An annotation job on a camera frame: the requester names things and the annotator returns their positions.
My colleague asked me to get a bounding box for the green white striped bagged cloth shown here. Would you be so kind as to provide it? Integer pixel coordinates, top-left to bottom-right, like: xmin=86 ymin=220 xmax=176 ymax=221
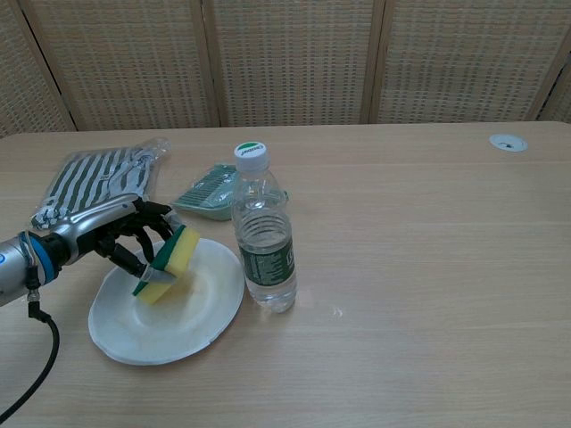
xmin=29 ymin=136 xmax=173 ymax=233

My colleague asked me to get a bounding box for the woven rattan folding screen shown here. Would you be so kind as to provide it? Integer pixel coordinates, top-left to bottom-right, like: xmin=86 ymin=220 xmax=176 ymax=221
xmin=0 ymin=0 xmax=571 ymax=139

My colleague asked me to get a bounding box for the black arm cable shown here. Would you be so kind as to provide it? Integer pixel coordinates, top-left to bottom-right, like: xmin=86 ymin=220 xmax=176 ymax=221
xmin=0 ymin=262 xmax=61 ymax=421

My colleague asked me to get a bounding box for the white paper plate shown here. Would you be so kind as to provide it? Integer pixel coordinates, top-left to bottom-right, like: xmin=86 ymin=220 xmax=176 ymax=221
xmin=87 ymin=237 xmax=245 ymax=367

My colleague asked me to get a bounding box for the white table cable grommet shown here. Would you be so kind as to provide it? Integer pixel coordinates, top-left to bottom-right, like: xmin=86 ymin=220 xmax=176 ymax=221
xmin=488 ymin=133 xmax=528 ymax=152

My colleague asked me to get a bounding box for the green and yellow sponge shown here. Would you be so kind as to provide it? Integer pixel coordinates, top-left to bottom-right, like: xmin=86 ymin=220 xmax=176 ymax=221
xmin=131 ymin=225 xmax=201 ymax=306

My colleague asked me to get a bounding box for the green packet in plastic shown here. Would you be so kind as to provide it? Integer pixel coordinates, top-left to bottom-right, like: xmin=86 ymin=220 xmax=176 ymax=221
xmin=170 ymin=162 xmax=288 ymax=223

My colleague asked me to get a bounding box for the clear plastic water bottle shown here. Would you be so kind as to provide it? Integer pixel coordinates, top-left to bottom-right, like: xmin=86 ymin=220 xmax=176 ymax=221
xmin=230 ymin=141 xmax=298 ymax=314

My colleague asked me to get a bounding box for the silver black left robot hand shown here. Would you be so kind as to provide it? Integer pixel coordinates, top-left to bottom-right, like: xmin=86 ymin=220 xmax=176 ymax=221
xmin=47 ymin=193 xmax=183 ymax=284

